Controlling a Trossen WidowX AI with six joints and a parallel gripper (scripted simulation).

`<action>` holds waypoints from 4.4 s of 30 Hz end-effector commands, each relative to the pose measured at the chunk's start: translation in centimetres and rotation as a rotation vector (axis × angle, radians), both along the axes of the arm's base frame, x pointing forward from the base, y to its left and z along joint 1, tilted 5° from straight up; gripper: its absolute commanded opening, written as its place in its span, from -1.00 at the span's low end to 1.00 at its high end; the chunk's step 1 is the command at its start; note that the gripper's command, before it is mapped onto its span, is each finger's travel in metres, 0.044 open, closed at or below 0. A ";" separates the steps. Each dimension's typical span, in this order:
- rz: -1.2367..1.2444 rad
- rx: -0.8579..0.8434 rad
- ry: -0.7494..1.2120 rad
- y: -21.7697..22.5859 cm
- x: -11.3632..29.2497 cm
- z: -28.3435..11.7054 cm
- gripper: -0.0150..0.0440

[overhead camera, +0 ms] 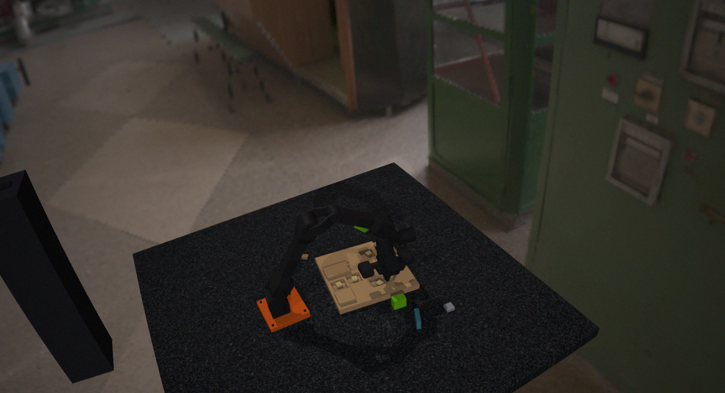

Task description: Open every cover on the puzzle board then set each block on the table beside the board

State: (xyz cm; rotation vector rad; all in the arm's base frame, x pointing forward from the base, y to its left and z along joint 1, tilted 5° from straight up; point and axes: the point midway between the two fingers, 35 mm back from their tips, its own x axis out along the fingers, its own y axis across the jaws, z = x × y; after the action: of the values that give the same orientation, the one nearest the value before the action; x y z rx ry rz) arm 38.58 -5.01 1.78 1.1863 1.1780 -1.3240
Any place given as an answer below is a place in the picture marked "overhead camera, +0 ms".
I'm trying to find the teal rectangular block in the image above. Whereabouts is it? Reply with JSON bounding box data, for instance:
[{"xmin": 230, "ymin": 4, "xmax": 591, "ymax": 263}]
[{"xmin": 414, "ymin": 308, "xmax": 421, "ymax": 329}]

